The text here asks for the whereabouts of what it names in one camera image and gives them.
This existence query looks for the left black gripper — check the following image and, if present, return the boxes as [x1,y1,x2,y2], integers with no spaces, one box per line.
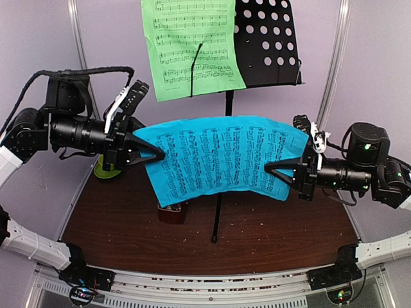
[49,112,166,171]

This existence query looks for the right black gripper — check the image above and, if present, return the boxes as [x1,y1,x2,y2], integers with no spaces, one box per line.
[265,149,374,202]

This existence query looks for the blue sheet music page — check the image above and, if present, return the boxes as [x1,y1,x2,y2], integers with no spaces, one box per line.
[134,115,308,208]

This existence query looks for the green sheet music page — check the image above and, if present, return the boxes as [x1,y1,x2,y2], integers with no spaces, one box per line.
[141,0,246,102]

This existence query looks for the black music stand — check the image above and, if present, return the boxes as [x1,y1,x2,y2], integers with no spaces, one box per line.
[189,0,308,244]

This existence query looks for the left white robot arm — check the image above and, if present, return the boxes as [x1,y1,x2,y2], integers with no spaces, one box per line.
[1,74,165,285]

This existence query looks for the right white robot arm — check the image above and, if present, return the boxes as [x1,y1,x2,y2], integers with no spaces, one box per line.
[264,119,410,210]

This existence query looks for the green saucer plate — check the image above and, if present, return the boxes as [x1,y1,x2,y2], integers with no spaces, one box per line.
[93,155,121,180]

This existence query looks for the brown wooden metronome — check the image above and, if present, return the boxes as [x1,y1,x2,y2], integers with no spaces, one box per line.
[157,201,189,225]

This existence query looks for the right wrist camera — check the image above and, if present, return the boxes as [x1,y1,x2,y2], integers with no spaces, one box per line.
[293,115,331,171]

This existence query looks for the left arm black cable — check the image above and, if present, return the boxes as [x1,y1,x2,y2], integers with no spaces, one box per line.
[0,65,135,135]

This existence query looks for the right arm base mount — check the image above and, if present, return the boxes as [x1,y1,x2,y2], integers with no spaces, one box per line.
[307,266,366,307]

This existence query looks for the aluminium front rail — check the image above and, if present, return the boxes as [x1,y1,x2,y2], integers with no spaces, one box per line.
[25,253,396,308]

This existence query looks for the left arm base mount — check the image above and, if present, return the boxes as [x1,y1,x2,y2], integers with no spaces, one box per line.
[55,267,115,307]

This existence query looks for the right aluminium corner post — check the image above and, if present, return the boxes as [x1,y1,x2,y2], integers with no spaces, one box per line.
[317,0,351,130]

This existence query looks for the aluminium corner post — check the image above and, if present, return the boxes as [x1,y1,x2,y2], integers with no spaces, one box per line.
[67,0,88,69]
[317,0,351,130]

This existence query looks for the left aluminium corner post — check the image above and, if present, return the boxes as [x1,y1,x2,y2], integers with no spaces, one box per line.
[67,0,88,69]

